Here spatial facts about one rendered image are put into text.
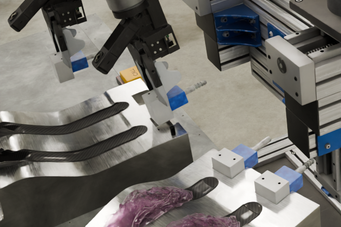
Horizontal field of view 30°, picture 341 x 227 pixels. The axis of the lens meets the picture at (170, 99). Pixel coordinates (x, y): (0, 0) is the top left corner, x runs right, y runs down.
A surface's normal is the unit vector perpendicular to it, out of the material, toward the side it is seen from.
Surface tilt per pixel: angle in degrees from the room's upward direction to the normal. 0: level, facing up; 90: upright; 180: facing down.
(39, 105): 0
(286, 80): 90
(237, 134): 0
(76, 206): 90
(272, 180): 0
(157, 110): 82
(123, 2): 87
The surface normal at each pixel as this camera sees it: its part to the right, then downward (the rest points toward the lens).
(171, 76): 0.30, 0.17
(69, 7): 0.40, 0.44
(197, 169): -0.17, -0.83
